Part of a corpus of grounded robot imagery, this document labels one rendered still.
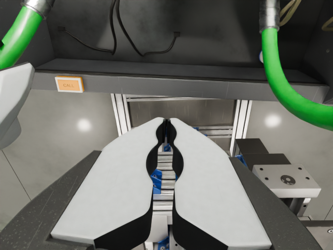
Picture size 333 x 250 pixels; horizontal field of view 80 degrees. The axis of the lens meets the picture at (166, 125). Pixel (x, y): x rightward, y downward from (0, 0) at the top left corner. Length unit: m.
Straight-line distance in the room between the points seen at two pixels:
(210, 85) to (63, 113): 1.43
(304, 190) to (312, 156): 1.49
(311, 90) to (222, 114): 0.87
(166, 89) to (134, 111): 0.89
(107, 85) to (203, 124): 0.97
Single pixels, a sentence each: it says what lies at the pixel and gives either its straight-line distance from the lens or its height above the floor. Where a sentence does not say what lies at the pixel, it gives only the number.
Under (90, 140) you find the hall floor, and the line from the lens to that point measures 1.78.
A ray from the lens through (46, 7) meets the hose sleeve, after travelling 0.20.
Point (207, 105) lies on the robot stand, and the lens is 1.27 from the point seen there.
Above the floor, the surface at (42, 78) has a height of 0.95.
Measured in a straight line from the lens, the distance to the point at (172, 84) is 0.42.
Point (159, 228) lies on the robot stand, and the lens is 0.76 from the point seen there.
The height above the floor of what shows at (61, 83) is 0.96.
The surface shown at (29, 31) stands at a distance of 0.19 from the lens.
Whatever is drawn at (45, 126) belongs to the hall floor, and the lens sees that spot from 1.87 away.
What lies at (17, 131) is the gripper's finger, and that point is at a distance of 0.20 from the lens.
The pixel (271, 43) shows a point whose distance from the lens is 0.23.
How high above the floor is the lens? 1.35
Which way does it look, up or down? 59 degrees down
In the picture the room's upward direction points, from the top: 177 degrees counter-clockwise
